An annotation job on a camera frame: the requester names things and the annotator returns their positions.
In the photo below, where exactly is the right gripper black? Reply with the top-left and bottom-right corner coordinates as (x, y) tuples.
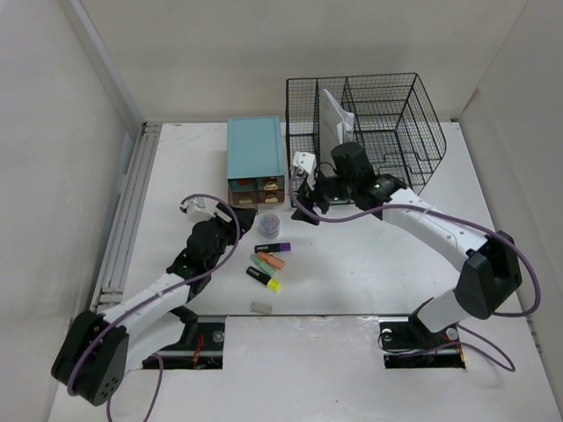
(290, 166), (355, 226)

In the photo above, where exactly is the teal mini drawer chest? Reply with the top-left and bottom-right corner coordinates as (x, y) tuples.
(227, 116), (285, 206)

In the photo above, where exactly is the orange highlighter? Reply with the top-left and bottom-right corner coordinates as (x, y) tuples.
(257, 251), (285, 270)

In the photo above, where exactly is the white spiral notebook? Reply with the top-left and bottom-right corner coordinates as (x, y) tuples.
(319, 89), (355, 154)

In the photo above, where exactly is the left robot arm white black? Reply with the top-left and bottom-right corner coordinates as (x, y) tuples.
(50, 204), (257, 406)

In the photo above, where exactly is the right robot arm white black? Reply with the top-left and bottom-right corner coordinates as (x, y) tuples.
(291, 142), (522, 353)

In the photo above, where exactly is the purple highlighter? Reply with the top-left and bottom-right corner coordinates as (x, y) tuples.
(254, 242), (291, 253)

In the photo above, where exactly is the green highlighter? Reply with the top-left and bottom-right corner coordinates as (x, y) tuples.
(250, 254), (277, 278)

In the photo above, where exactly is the yellow highlighter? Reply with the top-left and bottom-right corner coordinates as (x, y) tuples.
(245, 266), (281, 293)

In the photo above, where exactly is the grey eraser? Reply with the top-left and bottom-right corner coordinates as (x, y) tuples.
(250, 302), (273, 315)

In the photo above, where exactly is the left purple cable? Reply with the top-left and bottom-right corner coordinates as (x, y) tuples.
(65, 195), (242, 422)

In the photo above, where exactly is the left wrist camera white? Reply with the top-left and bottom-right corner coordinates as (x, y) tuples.
(179, 197), (232, 223)

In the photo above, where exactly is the black wire mesh organizer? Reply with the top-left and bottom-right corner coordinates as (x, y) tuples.
(285, 73), (446, 193)

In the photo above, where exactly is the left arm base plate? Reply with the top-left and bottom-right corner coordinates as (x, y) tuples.
(157, 317), (225, 370)

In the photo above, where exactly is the aluminium rail frame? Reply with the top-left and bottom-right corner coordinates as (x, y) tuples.
(86, 122), (162, 312)

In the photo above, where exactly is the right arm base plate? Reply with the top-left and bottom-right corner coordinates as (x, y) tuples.
(377, 317), (465, 369)

